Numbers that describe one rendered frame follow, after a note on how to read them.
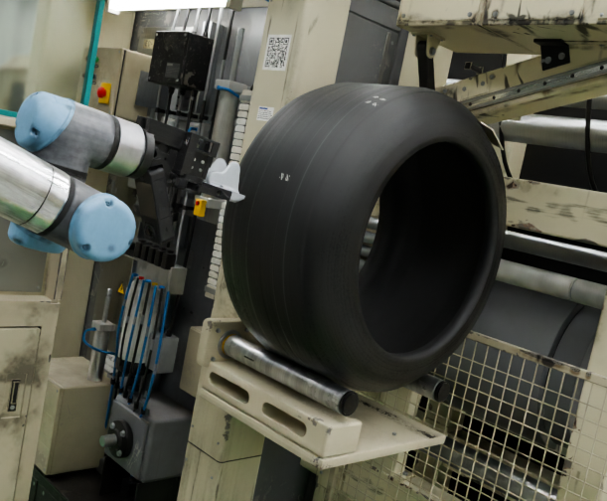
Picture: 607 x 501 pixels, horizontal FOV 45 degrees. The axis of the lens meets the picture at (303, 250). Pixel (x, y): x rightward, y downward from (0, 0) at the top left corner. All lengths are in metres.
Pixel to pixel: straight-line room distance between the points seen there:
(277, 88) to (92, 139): 0.67
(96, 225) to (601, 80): 1.09
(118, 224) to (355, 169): 0.47
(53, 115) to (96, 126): 0.06
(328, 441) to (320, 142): 0.50
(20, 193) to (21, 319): 0.86
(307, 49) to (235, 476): 0.95
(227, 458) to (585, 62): 1.12
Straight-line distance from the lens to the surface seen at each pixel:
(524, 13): 1.55
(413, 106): 1.28
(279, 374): 1.38
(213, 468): 1.68
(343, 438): 1.31
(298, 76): 1.55
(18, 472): 1.79
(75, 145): 0.96
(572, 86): 1.62
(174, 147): 1.05
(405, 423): 1.57
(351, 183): 1.17
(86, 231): 0.82
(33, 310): 1.65
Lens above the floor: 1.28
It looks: 6 degrees down
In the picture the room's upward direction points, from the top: 11 degrees clockwise
